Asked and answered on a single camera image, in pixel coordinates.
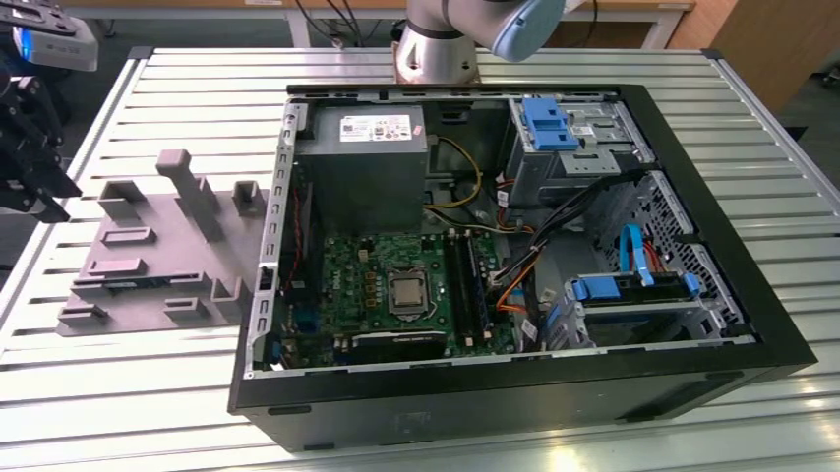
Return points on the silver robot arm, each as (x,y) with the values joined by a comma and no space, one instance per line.
(433,49)

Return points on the black RAM slot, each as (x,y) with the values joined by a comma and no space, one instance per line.
(455,260)
(468,260)

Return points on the grey parts rack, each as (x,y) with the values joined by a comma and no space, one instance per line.
(165,231)

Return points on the grey power supply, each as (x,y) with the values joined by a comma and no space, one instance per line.
(368,187)

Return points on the blue expansion slot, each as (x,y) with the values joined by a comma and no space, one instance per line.
(306,319)

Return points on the green motherboard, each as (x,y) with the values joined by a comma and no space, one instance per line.
(407,246)

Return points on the silver CPU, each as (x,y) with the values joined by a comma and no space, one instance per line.
(408,292)

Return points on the black graphics card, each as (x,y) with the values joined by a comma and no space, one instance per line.
(395,344)

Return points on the blue drive latch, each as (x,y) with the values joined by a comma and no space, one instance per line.
(548,123)

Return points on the silver drive cage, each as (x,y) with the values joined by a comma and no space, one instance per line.
(591,162)

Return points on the hard disk in blue carrier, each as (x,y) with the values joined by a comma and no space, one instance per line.
(598,287)

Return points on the black PC case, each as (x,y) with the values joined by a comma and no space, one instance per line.
(525,408)

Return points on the silver disk bay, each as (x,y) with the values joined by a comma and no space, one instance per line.
(643,309)

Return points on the wooden desk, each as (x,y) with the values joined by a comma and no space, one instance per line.
(656,6)

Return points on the wooden cabinet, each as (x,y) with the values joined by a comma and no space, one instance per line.
(775,59)

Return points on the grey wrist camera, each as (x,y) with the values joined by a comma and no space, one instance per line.
(62,49)

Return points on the black camera bracket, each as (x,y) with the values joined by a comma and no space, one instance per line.
(39,12)

